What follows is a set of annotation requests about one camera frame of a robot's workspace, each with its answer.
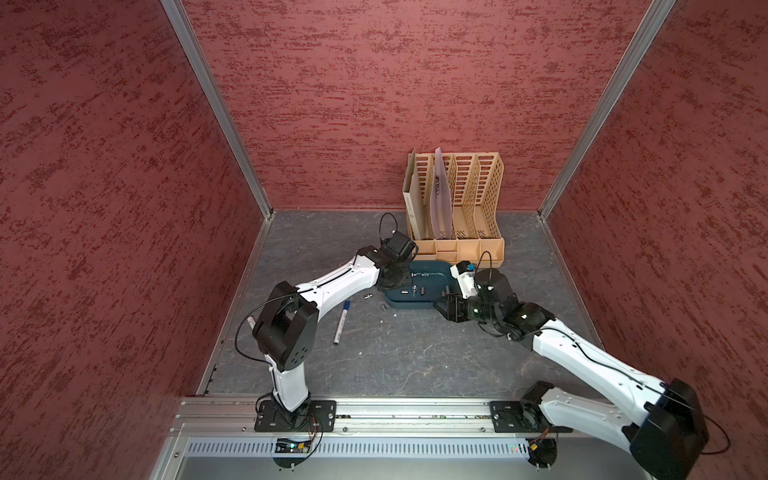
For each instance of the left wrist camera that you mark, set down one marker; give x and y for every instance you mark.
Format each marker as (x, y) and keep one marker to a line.
(400, 248)

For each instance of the corner aluminium post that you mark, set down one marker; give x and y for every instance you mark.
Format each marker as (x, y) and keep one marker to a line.
(193, 51)
(647, 30)

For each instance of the pale pink paper sheet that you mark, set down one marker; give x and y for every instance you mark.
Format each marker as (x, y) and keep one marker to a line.
(440, 199)

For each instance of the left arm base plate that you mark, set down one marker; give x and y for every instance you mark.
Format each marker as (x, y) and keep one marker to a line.
(310, 417)

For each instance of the right corner aluminium post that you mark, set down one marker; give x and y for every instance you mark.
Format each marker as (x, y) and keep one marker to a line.
(647, 30)

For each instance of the wooden file organizer rack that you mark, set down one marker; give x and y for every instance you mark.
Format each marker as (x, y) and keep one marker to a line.
(474, 181)

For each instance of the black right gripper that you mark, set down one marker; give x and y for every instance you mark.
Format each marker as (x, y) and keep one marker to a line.
(454, 306)

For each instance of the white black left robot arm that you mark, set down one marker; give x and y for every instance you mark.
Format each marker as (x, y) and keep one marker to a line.
(286, 327)

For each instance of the left corner aluminium post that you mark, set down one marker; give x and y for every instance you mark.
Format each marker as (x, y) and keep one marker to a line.
(193, 51)

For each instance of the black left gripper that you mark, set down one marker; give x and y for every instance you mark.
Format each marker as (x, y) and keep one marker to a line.
(405, 281)

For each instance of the teal plastic storage box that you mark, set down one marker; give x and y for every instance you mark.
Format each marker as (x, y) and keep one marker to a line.
(429, 282)

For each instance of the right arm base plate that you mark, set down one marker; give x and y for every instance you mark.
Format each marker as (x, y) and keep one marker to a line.
(521, 418)

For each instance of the blue white marker pen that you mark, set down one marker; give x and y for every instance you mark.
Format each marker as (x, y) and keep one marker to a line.
(341, 323)

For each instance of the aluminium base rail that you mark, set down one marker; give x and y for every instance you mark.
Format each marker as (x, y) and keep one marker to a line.
(377, 416)

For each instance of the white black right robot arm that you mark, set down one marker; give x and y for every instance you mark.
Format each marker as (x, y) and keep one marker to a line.
(660, 424)

